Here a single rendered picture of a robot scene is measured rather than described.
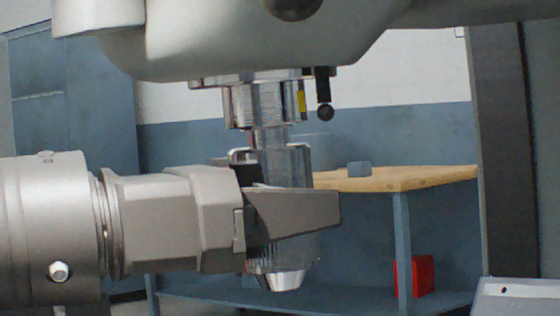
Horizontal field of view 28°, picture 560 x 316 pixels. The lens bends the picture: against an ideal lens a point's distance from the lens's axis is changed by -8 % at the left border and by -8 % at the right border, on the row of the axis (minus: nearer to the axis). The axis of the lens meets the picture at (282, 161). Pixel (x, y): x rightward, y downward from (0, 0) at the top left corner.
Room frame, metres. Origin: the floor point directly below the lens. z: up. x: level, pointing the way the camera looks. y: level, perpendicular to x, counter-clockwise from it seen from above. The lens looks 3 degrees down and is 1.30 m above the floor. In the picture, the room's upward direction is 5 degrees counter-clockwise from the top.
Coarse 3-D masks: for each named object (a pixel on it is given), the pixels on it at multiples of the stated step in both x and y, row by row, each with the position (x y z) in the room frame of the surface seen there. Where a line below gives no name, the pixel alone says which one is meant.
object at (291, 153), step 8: (288, 144) 0.70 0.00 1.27; (296, 144) 0.69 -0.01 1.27; (304, 144) 0.69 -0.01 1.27; (232, 152) 0.69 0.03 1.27; (240, 152) 0.68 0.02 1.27; (248, 152) 0.68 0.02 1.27; (256, 152) 0.68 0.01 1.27; (264, 152) 0.67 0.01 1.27; (272, 152) 0.67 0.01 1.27; (280, 152) 0.68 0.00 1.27; (288, 152) 0.68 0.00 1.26; (296, 152) 0.68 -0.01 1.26; (304, 152) 0.68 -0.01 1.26; (232, 160) 0.69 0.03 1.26; (240, 160) 0.68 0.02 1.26; (248, 160) 0.68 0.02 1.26; (256, 160) 0.68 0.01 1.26; (264, 160) 0.67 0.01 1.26; (272, 160) 0.67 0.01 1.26; (280, 160) 0.67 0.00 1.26; (288, 160) 0.68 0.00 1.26; (296, 160) 0.68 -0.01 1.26; (304, 160) 0.68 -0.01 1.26
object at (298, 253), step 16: (240, 176) 0.68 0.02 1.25; (256, 176) 0.68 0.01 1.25; (272, 176) 0.67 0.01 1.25; (288, 176) 0.68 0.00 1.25; (304, 176) 0.68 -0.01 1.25; (288, 240) 0.68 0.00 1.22; (304, 240) 0.68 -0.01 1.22; (256, 256) 0.68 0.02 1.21; (272, 256) 0.67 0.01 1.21; (288, 256) 0.68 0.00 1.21; (304, 256) 0.68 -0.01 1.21; (256, 272) 0.68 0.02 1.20; (272, 272) 0.67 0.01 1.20; (288, 272) 0.68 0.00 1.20
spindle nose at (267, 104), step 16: (304, 80) 0.69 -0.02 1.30; (224, 96) 0.69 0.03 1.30; (240, 96) 0.68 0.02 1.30; (256, 96) 0.67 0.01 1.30; (272, 96) 0.67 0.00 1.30; (288, 96) 0.68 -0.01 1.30; (224, 112) 0.69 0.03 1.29; (240, 112) 0.68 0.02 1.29; (256, 112) 0.67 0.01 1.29; (272, 112) 0.67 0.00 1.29; (288, 112) 0.68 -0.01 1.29; (304, 112) 0.69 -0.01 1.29; (240, 128) 0.68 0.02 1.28
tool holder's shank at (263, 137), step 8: (248, 128) 0.69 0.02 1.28; (256, 128) 0.68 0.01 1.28; (264, 128) 0.68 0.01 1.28; (272, 128) 0.68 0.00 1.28; (280, 128) 0.69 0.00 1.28; (248, 136) 0.69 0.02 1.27; (256, 136) 0.69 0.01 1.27; (264, 136) 0.69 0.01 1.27; (272, 136) 0.69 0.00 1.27; (280, 136) 0.69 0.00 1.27; (248, 144) 0.69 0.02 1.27; (256, 144) 0.69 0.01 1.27; (264, 144) 0.69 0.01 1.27; (272, 144) 0.69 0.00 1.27; (280, 144) 0.69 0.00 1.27
